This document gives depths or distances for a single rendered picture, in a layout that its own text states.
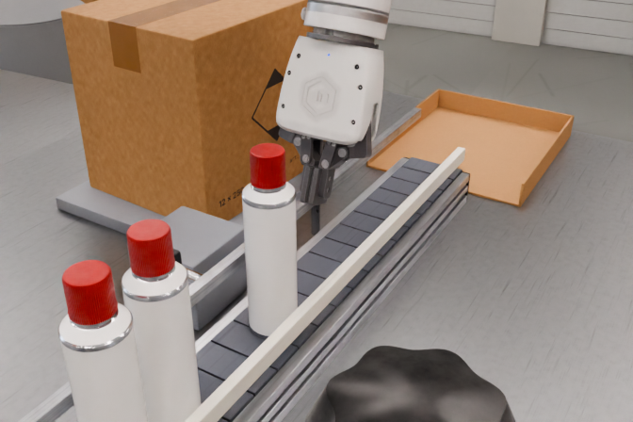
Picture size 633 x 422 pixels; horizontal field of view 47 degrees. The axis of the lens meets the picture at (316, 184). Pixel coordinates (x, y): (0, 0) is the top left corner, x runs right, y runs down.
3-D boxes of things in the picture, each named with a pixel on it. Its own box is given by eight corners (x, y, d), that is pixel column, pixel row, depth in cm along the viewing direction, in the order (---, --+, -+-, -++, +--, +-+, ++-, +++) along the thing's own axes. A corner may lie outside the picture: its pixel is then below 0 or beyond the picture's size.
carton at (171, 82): (208, 235, 98) (192, 40, 85) (89, 186, 109) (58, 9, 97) (331, 154, 119) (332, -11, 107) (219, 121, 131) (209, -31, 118)
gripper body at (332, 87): (283, 18, 73) (265, 127, 75) (374, 33, 68) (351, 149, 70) (318, 26, 79) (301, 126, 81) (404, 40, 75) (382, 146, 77)
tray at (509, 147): (520, 207, 108) (524, 184, 106) (365, 167, 120) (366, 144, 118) (570, 136, 131) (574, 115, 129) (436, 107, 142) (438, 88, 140)
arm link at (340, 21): (288, -4, 72) (284, 27, 72) (367, 8, 68) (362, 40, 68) (328, 8, 79) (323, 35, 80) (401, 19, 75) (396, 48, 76)
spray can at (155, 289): (176, 457, 61) (150, 255, 51) (131, 432, 64) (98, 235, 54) (215, 416, 65) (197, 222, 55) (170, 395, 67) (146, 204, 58)
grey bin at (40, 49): (54, 183, 290) (24, 31, 260) (-27, 159, 308) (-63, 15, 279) (128, 139, 326) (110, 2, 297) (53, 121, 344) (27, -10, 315)
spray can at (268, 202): (280, 347, 73) (274, 167, 64) (238, 330, 76) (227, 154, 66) (307, 318, 77) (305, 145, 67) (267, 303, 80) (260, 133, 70)
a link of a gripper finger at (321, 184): (317, 141, 74) (306, 204, 76) (345, 149, 73) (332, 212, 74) (332, 140, 77) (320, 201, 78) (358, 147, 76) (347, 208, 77)
